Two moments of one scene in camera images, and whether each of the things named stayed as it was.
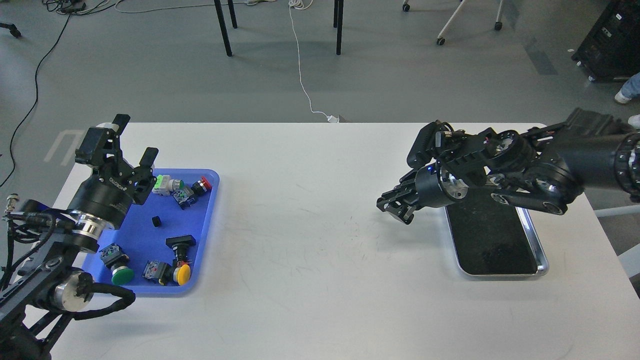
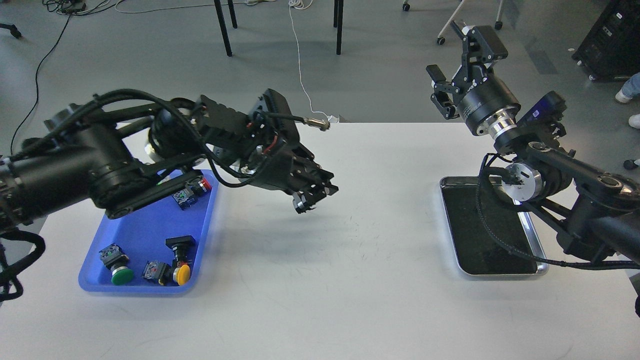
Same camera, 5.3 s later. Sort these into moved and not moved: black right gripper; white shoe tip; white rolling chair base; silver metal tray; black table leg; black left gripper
Moved: black right gripper; black left gripper
Not moved: black table leg; white rolling chair base; silver metal tray; white shoe tip
